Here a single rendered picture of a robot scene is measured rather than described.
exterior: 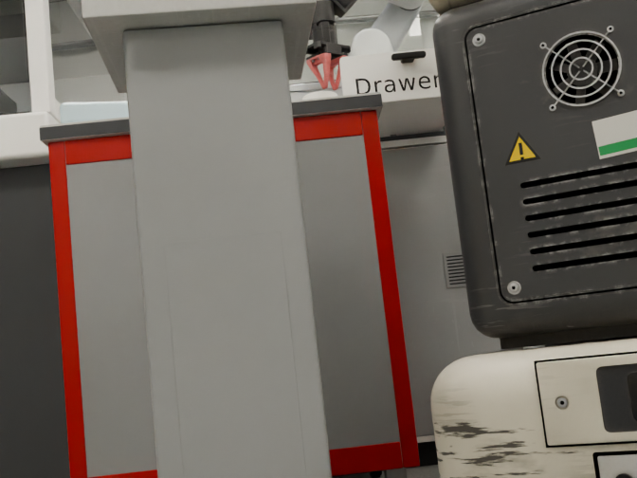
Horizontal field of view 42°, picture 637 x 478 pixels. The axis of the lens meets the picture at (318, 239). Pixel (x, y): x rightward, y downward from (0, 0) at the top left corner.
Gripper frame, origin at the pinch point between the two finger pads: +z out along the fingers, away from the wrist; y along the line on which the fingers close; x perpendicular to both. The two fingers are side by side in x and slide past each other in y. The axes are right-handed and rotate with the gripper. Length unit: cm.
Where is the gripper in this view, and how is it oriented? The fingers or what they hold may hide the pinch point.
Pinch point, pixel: (330, 85)
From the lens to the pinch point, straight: 196.5
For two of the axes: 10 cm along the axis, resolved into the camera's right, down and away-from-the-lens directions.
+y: -7.5, 0.3, -6.6
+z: 1.1, 9.9, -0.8
